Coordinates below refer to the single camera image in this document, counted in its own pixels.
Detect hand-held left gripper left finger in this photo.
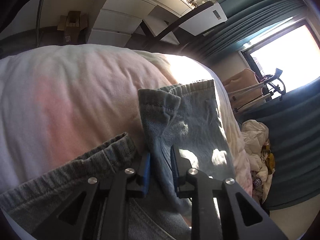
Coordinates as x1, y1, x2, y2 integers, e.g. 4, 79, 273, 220
32, 152, 152, 240

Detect wide teal curtain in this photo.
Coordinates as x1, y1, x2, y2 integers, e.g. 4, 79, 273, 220
237, 79, 320, 210

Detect narrow teal curtain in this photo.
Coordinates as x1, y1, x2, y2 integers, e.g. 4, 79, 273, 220
185, 0, 308, 60

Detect curved metal pole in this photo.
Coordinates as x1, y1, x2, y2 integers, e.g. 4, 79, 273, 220
36, 0, 50, 47

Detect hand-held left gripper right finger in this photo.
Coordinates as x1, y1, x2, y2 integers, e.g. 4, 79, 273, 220
171, 145, 288, 240

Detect window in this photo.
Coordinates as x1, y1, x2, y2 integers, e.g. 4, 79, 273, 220
240, 24, 320, 94

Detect mustard yellow cloth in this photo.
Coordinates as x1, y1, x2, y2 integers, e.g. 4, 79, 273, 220
261, 150, 275, 174

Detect cardboard box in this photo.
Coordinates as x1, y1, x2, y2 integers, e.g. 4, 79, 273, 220
57, 10, 88, 44

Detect pink and white blanket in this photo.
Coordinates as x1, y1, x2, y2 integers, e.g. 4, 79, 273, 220
0, 44, 253, 205

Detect white vanity dresser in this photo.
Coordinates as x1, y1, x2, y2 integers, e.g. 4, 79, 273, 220
86, 0, 193, 48

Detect grey denim pants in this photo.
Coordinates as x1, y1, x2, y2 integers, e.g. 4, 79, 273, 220
0, 79, 237, 240

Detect white crumpled duvet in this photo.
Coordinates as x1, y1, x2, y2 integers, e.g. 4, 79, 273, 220
241, 120, 275, 203

